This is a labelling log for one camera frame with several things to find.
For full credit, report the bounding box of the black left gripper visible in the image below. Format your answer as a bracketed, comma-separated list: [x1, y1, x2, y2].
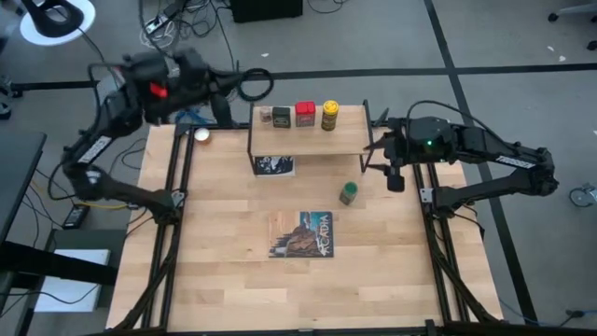
[173, 46, 244, 129]

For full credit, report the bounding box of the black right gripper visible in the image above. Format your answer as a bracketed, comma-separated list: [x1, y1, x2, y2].
[363, 116, 412, 181]

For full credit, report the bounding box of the green-lid spice jar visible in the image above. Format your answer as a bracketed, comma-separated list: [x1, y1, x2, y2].
[338, 180, 360, 207]

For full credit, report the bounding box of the dark green spice tin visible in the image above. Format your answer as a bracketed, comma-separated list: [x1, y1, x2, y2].
[271, 105, 293, 130]

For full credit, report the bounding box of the yellow-lid spice jar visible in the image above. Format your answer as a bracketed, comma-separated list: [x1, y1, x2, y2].
[320, 99, 340, 133]

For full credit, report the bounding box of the red-lid spice tin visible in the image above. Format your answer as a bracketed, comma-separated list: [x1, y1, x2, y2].
[294, 100, 317, 129]

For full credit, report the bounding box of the black box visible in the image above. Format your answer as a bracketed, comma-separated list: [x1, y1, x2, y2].
[229, 0, 305, 24]

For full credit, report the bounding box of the white power strip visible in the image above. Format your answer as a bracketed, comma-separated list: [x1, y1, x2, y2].
[144, 13, 170, 35]

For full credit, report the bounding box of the Acadia national park picture board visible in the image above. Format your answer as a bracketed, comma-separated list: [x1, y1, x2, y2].
[268, 210, 336, 259]

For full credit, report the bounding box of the floor lamp with round base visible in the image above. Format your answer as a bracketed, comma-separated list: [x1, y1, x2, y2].
[19, 0, 125, 102]

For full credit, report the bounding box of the black power adapter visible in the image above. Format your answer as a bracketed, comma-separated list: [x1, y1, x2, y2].
[61, 203, 91, 231]

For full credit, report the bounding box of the caster wheel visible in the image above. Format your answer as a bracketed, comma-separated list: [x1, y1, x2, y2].
[568, 183, 597, 209]

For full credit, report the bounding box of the black desk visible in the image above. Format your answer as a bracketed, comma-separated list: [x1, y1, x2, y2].
[0, 130, 49, 245]

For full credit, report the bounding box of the black beam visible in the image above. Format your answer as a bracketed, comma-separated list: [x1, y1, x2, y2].
[0, 239, 118, 287]

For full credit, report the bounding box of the office chair base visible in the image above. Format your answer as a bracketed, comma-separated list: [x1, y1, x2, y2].
[547, 0, 597, 52]

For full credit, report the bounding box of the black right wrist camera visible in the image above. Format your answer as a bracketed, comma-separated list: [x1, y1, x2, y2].
[385, 168, 407, 194]

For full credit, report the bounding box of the coiled black cable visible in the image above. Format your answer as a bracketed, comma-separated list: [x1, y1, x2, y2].
[236, 66, 276, 103]

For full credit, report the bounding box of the blue cable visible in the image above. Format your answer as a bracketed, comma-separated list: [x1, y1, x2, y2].
[178, 108, 202, 127]

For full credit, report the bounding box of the wooden shelf with black frame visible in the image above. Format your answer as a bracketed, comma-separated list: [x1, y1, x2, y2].
[246, 98, 375, 176]

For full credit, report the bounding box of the white coiled cable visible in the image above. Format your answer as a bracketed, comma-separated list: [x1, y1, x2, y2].
[138, 18, 177, 51]

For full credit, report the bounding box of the yellow cable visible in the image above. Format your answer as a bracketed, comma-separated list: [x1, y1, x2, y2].
[69, 199, 131, 212]

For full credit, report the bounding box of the black aluminium table frame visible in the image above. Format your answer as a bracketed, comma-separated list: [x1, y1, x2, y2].
[109, 105, 507, 336]

